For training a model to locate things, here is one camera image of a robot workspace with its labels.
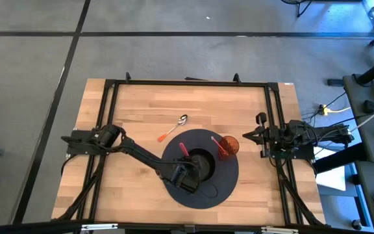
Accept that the black bowl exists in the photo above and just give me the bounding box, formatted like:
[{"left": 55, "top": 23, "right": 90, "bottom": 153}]
[{"left": 186, "top": 148, "right": 217, "bottom": 183}]

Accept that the yellow plug and cable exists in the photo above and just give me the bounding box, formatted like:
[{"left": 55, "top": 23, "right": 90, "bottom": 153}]
[{"left": 319, "top": 103, "right": 351, "bottom": 116}]

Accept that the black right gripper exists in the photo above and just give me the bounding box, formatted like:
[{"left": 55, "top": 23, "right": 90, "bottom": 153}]
[{"left": 242, "top": 112, "right": 275, "bottom": 159}]

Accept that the black desk beam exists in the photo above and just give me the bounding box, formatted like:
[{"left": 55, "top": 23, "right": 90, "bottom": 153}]
[{"left": 312, "top": 142, "right": 368, "bottom": 174}]

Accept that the round dark grey placemat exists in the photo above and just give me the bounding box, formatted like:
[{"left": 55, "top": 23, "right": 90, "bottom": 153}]
[{"left": 160, "top": 129, "right": 240, "bottom": 210}]

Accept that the white cable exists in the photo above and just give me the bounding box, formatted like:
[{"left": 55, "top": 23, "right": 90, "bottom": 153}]
[{"left": 351, "top": 99, "right": 374, "bottom": 133}]

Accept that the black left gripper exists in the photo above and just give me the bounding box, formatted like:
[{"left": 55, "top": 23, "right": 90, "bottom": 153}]
[{"left": 160, "top": 155, "right": 209, "bottom": 195}]

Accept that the silver metal bracket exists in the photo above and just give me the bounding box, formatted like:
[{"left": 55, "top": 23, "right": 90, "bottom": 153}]
[
  {"left": 260, "top": 226, "right": 300, "bottom": 234},
  {"left": 81, "top": 223, "right": 119, "bottom": 231}
]

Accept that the orange-handled metal spoon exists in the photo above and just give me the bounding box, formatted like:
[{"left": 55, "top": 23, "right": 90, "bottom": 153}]
[{"left": 156, "top": 113, "right": 188, "bottom": 143}]

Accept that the orange translucent plastic cup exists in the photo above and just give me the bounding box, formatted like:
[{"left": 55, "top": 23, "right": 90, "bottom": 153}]
[{"left": 218, "top": 135, "right": 240, "bottom": 161}]

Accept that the white paper sheet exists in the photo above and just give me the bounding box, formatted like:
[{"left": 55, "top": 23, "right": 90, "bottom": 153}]
[{"left": 315, "top": 148, "right": 347, "bottom": 192}]

